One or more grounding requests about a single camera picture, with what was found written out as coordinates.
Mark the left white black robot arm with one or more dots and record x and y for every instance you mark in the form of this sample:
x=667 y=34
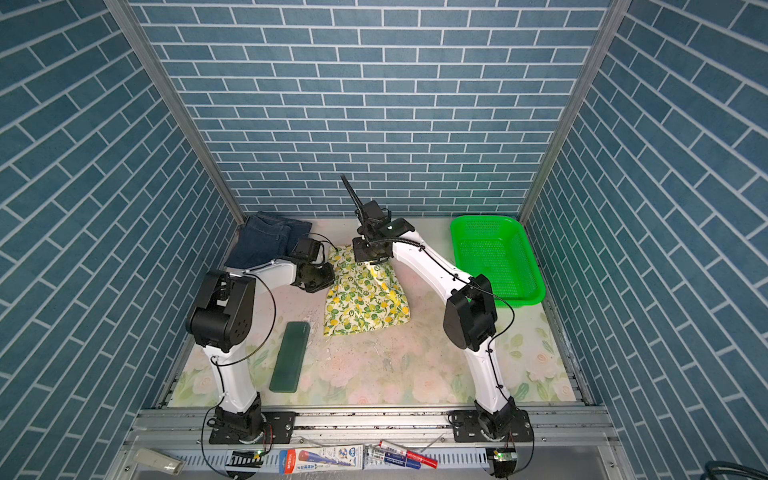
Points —
x=220 y=323

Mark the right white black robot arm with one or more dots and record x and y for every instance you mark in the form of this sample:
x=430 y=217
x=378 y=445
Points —
x=470 y=312

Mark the yellow floral skirt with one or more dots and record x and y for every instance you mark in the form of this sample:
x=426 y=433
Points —
x=364 y=297

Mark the grey white small device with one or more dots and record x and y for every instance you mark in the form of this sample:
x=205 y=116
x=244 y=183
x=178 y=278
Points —
x=159 y=461

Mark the green plastic basket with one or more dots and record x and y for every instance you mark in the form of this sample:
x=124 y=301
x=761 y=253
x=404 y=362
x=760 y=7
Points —
x=498 y=248

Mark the marker package box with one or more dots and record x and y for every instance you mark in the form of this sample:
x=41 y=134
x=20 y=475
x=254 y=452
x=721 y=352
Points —
x=316 y=459

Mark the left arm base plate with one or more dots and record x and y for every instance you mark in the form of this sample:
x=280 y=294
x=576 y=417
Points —
x=267 y=428

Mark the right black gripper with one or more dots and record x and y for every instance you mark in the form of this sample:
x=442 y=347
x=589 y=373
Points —
x=359 y=250

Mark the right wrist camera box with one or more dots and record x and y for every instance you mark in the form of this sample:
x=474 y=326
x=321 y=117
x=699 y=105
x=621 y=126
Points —
x=373 y=216

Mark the dark blue denim skirt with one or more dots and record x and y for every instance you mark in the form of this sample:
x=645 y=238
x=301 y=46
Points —
x=266 y=237

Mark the aluminium front rail frame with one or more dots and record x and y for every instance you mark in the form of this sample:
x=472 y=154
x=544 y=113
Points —
x=568 y=439

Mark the blue marker pen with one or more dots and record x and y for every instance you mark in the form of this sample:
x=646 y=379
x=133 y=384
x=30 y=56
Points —
x=395 y=459

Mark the dark green rectangular board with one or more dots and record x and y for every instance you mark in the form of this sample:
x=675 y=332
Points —
x=290 y=357

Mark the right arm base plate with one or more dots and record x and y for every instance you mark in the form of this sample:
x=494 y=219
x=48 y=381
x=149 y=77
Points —
x=473 y=426

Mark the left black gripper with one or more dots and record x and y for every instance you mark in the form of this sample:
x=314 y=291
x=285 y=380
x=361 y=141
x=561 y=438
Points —
x=329 y=278

